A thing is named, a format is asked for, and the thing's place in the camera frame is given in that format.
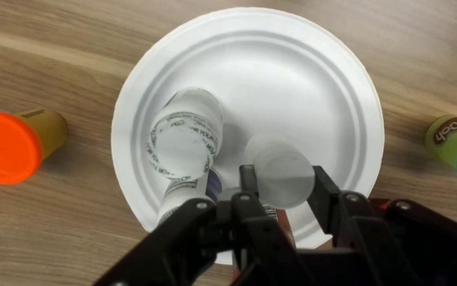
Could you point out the small plain white bottle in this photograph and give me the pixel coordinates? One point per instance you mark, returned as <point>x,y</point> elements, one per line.
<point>284,175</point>

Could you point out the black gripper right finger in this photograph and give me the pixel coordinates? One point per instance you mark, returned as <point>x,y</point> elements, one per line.
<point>379,242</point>

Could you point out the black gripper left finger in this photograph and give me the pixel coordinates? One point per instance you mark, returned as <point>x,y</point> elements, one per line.
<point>187,243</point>

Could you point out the white blue-label pill bottle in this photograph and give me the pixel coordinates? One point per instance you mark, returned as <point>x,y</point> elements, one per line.
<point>177,193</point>

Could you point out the white paper plate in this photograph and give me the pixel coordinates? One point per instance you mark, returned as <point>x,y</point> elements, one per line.
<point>274,73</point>

